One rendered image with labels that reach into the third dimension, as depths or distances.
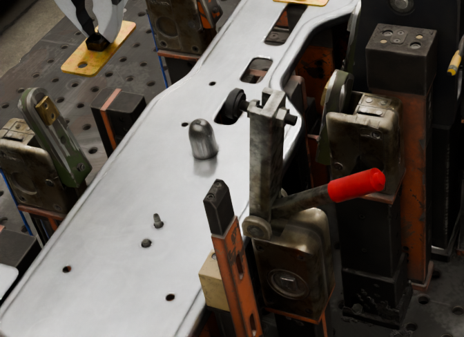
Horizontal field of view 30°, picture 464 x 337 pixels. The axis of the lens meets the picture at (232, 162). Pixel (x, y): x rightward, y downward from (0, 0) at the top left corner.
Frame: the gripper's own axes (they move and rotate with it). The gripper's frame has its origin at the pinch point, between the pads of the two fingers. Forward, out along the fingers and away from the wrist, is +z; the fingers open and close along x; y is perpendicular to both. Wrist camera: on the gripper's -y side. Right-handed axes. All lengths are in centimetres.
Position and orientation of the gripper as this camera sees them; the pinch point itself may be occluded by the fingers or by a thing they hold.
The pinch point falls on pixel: (94, 32)
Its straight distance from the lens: 82.2
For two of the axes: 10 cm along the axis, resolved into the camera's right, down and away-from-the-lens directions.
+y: 4.2, -6.6, 6.2
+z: 1.4, 7.2, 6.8
